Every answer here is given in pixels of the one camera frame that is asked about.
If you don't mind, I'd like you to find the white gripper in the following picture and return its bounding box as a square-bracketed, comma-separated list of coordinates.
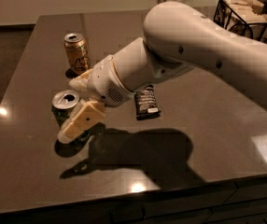
[57, 55, 134, 144]

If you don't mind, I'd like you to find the green soda can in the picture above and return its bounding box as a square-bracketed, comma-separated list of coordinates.
[51, 90, 91, 144]

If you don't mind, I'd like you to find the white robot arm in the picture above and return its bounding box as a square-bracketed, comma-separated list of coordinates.
[58, 2, 267, 144]

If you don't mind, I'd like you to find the orange soda can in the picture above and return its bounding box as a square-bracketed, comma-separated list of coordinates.
[64, 33, 91, 75]

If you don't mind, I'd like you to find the black snack packet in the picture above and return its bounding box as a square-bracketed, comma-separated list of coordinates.
[134, 85, 161, 120]

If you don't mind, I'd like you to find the black wire napkin basket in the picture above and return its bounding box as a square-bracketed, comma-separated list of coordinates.
[213, 0, 267, 44]

